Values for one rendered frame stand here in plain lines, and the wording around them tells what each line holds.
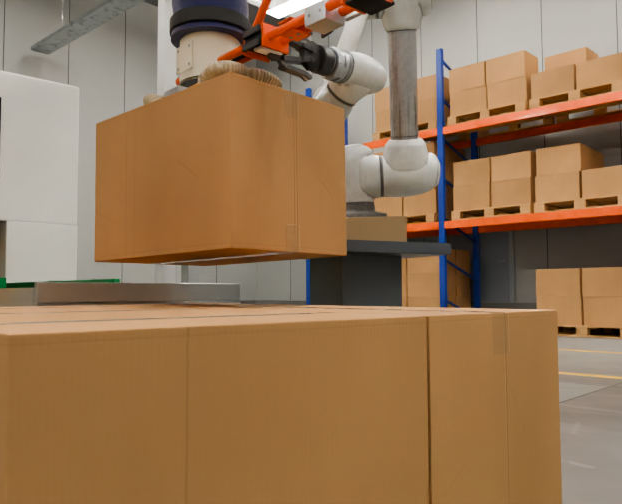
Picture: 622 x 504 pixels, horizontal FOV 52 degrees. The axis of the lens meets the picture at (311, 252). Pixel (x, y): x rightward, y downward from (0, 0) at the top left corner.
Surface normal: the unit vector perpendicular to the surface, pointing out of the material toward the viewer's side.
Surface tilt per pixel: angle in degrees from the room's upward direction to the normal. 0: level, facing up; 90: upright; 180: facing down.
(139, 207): 90
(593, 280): 90
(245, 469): 90
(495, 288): 90
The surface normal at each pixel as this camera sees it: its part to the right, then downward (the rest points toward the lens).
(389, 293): 0.45, -0.06
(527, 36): -0.69, -0.04
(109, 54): 0.73, -0.04
